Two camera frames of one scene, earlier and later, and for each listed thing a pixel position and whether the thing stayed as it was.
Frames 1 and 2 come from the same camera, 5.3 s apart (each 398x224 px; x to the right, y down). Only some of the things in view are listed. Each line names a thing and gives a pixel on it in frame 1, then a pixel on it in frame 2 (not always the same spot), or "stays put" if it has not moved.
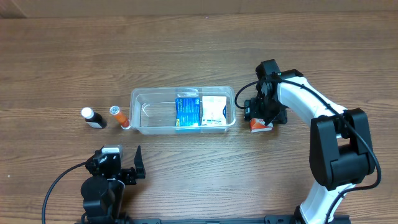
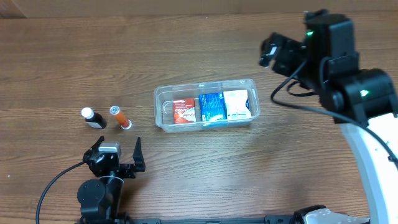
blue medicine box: [188, 111] → [212, 107]
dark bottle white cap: [93, 119] stays put
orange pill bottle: [124, 122] stays put
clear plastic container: [153, 109] → [206, 105]
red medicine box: [258, 125] → [184, 110]
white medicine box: [214, 111] → [236, 104]
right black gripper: [254, 112] → [280, 63]
